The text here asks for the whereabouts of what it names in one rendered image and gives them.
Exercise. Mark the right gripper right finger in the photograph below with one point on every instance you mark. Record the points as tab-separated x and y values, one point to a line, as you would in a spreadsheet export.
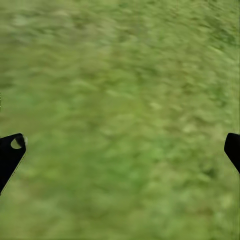
232	149

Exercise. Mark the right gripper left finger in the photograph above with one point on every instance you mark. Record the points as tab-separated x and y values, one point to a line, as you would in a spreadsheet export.
12	149

